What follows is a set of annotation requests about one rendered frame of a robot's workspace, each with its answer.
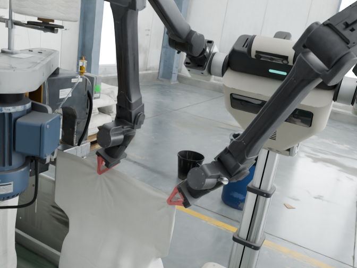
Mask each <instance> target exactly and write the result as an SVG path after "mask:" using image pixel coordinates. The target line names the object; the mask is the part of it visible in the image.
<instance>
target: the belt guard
mask: <svg viewBox="0 0 357 268"><path fill-rule="evenodd" d="M29 50H30V48H29V49H21V50H19V51H20V54H21V53H23V54H30V55H35V56H31V57H27V58H18V57H10V56H11V55H16V54H6V53H2V52H0V94H17V93H27V92H31V91H34V90H37V89H38V88H39V87H40V86H41V84H42V83H43V82H44V81H45V80H46V79H47V78H48V77H49V76H50V75H51V74H52V73H53V72H54V71H55V69H56V68H57V67H58V65H59V54H60V52H59V51H58V50H55V49H49V48H31V50H32V51H33V52H31V51H29ZM39 51H41V52H42V53H38V52H39Z"/></svg>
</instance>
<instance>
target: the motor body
mask: <svg viewBox="0 0 357 268"><path fill-rule="evenodd" d="M30 112H31V100H30V99H29V98H27V97H25V98H24V99H23V100H20V101H17V102H10V103H0V202H1V201H5V200H9V199H13V198H15V197H17V196H19V195H21V194H22V193H23V192H24V191H25V190H26V188H27V186H28V184H29V175H30V171H31V169H30V160H29V159H28V157H26V155H25V154H20V153H16V151H15V147H14V124H15V122H16V121H17V119H19V118H21V117H23V116H25V115H26V114H28V113H30Z"/></svg>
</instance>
